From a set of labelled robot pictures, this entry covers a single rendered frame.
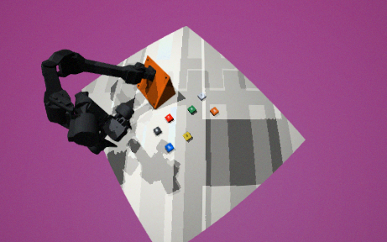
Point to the yellow block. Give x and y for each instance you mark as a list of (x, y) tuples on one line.
[(187, 136)]

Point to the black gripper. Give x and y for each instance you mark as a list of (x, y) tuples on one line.
[(123, 110)]

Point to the green block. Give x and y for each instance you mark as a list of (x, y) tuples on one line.
[(191, 109)]

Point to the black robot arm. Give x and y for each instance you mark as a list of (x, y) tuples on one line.
[(82, 121)]

